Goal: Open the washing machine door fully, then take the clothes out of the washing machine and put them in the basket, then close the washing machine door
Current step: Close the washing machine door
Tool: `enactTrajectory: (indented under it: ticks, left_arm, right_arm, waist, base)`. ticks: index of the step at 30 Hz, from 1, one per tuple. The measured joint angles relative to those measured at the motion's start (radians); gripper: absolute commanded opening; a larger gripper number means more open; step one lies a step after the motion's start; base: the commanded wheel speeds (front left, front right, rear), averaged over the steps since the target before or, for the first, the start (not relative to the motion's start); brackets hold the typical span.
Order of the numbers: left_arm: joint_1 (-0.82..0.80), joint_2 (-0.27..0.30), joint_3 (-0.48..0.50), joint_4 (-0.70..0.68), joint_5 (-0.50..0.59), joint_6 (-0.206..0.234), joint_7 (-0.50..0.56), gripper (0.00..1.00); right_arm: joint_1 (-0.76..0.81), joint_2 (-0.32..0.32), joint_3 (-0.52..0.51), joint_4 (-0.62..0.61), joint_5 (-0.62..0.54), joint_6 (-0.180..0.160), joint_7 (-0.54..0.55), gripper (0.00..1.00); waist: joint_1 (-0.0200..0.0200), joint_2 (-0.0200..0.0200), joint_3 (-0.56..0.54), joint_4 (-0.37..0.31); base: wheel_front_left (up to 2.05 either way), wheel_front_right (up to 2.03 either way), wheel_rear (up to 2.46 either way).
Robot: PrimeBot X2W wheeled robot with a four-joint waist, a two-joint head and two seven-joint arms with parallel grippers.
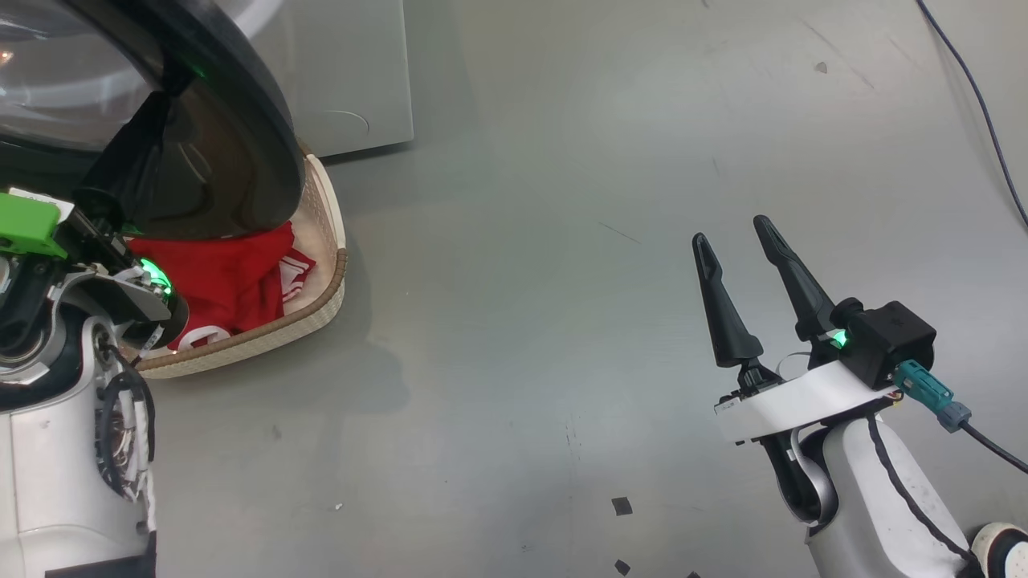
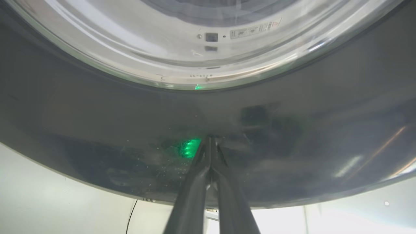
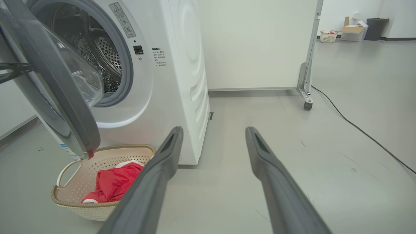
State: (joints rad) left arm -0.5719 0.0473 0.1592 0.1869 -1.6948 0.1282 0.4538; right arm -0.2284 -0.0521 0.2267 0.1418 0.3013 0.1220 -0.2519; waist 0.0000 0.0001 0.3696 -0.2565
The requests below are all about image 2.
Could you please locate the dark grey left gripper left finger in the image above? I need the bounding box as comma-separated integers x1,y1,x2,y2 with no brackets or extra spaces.
163,138,212,234

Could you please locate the grey warning label sticker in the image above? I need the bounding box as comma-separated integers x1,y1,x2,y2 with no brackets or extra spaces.
230,17,282,40

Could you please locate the washing machine glass door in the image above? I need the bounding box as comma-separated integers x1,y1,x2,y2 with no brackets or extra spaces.
0,0,416,208

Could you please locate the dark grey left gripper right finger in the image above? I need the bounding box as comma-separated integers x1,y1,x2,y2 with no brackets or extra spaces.
212,138,260,234

